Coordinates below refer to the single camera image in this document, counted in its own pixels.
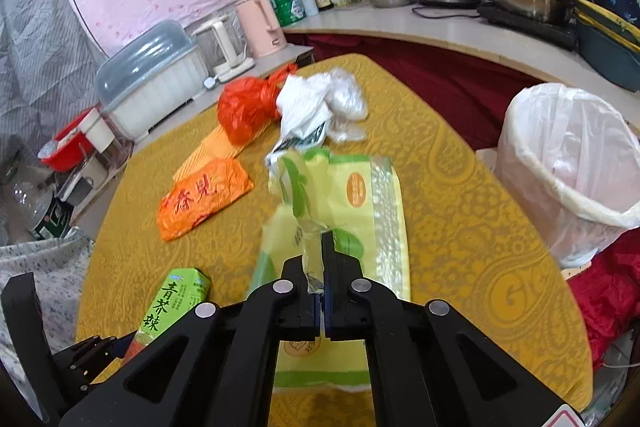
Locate clear plastic water bottle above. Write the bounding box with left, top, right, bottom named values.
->
left=12, top=179, right=75, bottom=242

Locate grey speckled cloth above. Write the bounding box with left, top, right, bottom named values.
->
left=0, top=229, right=97, bottom=383

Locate white dish box, translucent lid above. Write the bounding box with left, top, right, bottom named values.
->
left=95, top=19, right=212, bottom=142

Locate black power cable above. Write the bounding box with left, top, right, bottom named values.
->
left=412, top=4, right=481, bottom=22

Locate red basin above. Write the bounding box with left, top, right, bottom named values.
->
left=39, top=107, right=97, bottom=172

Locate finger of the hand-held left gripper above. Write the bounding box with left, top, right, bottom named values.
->
left=52, top=335, right=130, bottom=408
left=0, top=272, right=67, bottom=418

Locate grey patterned cloth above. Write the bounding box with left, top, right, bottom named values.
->
left=0, top=0, right=108, bottom=158

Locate red cloth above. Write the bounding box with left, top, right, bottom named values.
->
left=566, top=231, right=640, bottom=358

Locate orange snack packet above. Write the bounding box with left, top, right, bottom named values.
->
left=156, top=158, right=254, bottom=242

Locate orange foam net sleeve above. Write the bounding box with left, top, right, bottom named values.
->
left=172, top=124, right=251, bottom=180

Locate red plastic bag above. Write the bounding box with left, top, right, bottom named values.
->
left=216, top=63, right=299, bottom=144

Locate black induction cooker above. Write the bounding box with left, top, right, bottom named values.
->
left=477, top=2, right=581, bottom=52

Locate green paper box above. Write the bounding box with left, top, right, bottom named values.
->
left=125, top=268, right=211, bottom=360

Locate white plastic bag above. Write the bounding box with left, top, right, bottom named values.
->
left=265, top=74, right=332, bottom=168

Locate clear plastic jar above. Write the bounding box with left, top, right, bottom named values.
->
left=75, top=112, right=134, bottom=175

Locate clear plastic bag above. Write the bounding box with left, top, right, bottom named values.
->
left=324, top=68, right=369, bottom=144

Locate glass kettle with white handle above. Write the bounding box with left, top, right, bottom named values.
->
left=192, top=18, right=256, bottom=82

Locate dark red curtain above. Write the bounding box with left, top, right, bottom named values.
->
left=285, top=33, right=566, bottom=152

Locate bin with white liner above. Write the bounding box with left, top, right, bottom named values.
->
left=494, top=83, right=640, bottom=269

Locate dark green basin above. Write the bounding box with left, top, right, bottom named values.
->
left=572, top=0, right=640, bottom=94

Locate green canister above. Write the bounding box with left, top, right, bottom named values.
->
left=266, top=0, right=306, bottom=26

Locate pink electric kettle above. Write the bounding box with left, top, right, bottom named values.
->
left=235, top=0, right=287, bottom=58

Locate yellow-green plastic bag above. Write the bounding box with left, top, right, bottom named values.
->
left=250, top=147, right=412, bottom=394

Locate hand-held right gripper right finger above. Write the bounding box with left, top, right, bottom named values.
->
left=322, top=232, right=586, bottom=427

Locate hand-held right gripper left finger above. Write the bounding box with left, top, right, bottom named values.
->
left=60, top=254, right=325, bottom=427

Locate yellow patterned tablecloth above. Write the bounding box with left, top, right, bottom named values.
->
left=75, top=53, right=594, bottom=427

